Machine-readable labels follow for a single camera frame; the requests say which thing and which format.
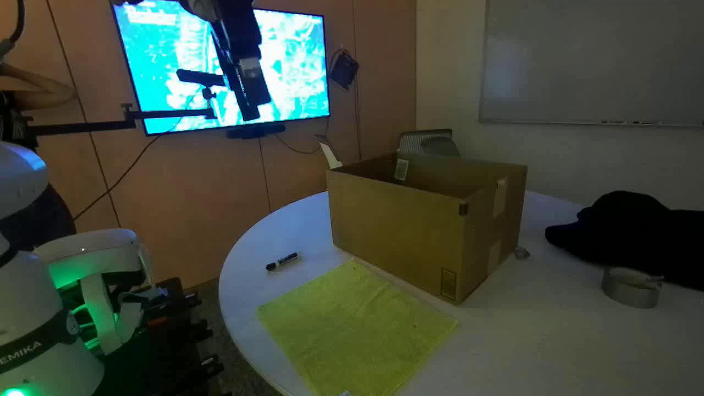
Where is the yellow-green towel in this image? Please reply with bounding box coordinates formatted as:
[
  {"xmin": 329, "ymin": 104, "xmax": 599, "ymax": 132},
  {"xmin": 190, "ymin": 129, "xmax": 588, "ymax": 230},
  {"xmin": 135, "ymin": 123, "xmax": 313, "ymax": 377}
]
[{"xmin": 255, "ymin": 257, "xmax": 460, "ymax": 396}]

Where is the small black wall device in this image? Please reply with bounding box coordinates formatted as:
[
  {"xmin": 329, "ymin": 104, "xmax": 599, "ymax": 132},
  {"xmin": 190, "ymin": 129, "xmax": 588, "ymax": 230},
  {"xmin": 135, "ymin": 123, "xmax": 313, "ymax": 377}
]
[{"xmin": 327, "ymin": 49, "xmax": 361, "ymax": 93}]

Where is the grey chair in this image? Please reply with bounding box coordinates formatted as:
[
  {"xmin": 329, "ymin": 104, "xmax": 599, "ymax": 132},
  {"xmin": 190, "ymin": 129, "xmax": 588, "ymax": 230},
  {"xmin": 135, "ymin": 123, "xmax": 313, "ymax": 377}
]
[{"xmin": 393, "ymin": 128, "xmax": 463, "ymax": 162}]

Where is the black wall cable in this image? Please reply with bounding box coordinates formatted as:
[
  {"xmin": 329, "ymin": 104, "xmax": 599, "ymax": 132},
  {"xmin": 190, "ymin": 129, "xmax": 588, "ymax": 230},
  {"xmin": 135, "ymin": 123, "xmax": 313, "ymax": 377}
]
[{"xmin": 69, "ymin": 134, "xmax": 160, "ymax": 225}]

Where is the person in dark shirt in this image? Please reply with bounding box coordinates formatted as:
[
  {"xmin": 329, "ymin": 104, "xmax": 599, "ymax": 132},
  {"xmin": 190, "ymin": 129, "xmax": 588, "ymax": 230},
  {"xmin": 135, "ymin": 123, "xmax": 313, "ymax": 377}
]
[{"xmin": 0, "ymin": 61, "xmax": 79, "ymax": 253}]

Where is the black jacket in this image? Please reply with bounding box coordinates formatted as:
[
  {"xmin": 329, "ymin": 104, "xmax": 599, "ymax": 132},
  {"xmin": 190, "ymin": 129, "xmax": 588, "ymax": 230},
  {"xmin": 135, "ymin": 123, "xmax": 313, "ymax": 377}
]
[{"xmin": 544, "ymin": 189, "xmax": 704, "ymax": 293}]

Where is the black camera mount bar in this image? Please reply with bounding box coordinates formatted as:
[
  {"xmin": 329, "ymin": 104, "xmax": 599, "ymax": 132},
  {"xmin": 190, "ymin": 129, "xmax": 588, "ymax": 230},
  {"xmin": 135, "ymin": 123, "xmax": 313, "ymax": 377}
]
[{"xmin": 19, "ymin": 68, "xmax": 221, "ymax": 138}]

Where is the black marker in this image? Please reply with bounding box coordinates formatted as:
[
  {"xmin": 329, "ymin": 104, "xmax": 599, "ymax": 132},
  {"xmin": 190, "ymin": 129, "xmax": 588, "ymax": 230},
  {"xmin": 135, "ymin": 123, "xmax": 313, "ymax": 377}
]
[{"xmin": 263, "ymin": 251, "xmax": 302, "ymax": 272}]

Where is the wall whiteboard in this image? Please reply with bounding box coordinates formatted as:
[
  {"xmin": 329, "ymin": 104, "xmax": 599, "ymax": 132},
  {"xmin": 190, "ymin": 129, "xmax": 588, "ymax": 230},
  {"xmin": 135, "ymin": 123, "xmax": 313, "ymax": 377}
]
[{"xmin": 478, "ymin": 0, "xmax": 704, "ymax": 132}]

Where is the grey tape roll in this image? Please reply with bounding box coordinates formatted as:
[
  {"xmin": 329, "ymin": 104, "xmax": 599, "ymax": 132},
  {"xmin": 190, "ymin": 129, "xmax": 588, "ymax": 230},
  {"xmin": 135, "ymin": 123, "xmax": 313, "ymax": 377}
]
[{"xmin": 601, "ymin": 264, "xmax": 666, "ymax": 310}]

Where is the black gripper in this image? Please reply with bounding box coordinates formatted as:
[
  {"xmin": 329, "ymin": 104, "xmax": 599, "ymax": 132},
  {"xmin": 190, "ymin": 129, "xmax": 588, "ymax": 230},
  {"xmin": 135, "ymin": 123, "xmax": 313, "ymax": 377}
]
[{"xmin": 208, "ymin": 0, "xmax": 274, "ymax": 123}]

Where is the wall-mounted TV screen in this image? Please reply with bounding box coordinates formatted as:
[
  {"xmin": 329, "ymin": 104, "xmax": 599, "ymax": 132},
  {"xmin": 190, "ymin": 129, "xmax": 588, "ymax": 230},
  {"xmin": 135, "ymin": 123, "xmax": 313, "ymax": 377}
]
[{"xmin": 109, "ymin": 0, "xmax": 335, "ymax": 138}]

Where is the open cardboard box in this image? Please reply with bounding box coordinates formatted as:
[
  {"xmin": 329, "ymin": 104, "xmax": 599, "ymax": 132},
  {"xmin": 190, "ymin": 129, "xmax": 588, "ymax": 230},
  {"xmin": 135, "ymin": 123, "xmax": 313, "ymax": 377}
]
[{"xmin": 319, "ymin": 141, "xmax": 529, "ymax": 306}]

